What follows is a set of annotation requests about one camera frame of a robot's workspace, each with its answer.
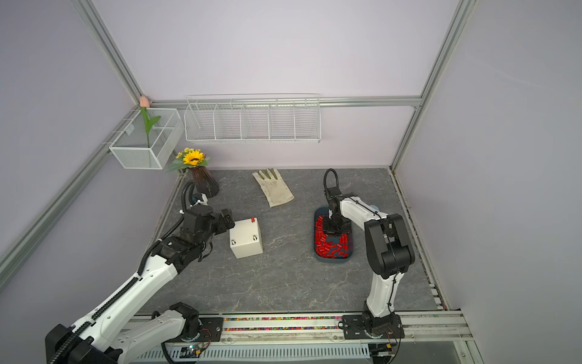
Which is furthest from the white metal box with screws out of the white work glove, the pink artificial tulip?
the pink artificial tulip

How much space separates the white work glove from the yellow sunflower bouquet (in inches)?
11.9

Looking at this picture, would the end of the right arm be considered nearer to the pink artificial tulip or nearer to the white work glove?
the white work glove

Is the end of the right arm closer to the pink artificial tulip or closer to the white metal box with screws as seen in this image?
the white metal box with screws

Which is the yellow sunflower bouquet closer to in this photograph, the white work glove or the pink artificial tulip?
the pink artificial tulip

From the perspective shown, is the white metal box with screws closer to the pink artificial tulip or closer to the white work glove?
the white work glove

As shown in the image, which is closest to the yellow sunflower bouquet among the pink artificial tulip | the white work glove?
the pink artificial tulip

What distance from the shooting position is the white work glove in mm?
1099

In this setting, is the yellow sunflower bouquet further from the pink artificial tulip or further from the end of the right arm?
the end of the right arm

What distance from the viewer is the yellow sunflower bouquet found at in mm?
908
